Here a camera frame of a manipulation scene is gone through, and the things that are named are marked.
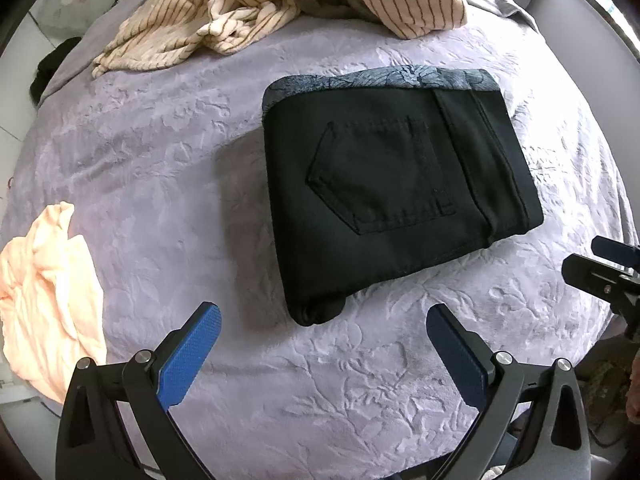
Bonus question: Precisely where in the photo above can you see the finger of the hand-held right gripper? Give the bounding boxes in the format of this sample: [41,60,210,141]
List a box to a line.
[561,253,640,322]
[591,235,640,267]

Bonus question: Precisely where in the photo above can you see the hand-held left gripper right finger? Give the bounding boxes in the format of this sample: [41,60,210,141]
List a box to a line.
[426,303,589,480]

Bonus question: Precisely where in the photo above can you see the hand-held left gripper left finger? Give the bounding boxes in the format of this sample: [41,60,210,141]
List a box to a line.
[55,301,223,480]

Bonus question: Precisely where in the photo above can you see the black pants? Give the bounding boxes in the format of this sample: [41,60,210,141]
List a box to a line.
[262,65,545,327]

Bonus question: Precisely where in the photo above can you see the peach cloth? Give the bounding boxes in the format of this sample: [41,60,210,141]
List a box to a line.
[0,201,108,405]

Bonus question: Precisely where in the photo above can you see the purple embossed bedspread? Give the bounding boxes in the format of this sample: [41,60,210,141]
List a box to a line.
[0,0,640,480]

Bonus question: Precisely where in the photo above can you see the black object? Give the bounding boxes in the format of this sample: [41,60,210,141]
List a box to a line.
[29,36,83,107]

